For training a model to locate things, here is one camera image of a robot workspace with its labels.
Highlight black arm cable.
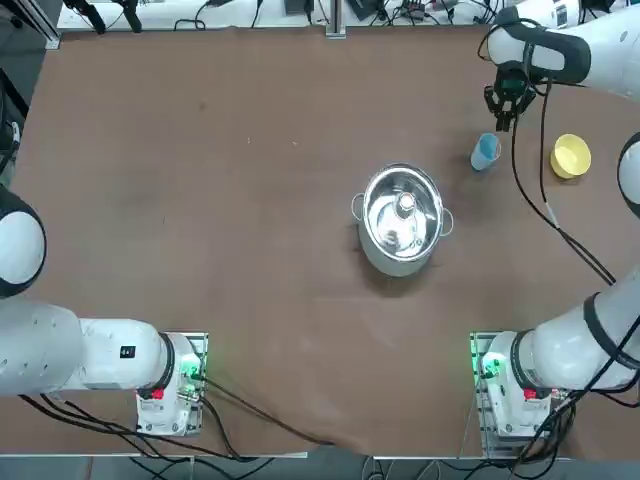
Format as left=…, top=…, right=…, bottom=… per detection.
left=509, top=117, right=616, bottom=286
left=537, top=79, right=619, bottom=284

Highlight yellow plastic bowl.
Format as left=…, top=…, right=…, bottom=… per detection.
left=549, top=133, right=593, bottom=179

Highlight black stand leg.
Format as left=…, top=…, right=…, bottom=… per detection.
left=117, top=0, right=142, bottom=34
left=63, top=0, right=107, bottom=35

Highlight aluminium frame post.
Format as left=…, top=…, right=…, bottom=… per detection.
left=324, top=0, right=347, bottom=39

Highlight glass pot lid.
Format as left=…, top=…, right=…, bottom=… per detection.
left=363, top=162, right=448, bottom=261

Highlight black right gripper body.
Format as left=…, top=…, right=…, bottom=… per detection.
left=494, top=59, right=539, bottom=95

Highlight grey electric cooking pot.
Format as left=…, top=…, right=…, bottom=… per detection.
left=351, top=161, right=455, bottom=278

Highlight blue plastic cup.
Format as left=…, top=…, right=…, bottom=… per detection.
left=469, top=132, right=503, bottom=172

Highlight black floor cable bundle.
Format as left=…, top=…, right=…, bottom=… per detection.
left=199, top=374, right=351, bottom=449

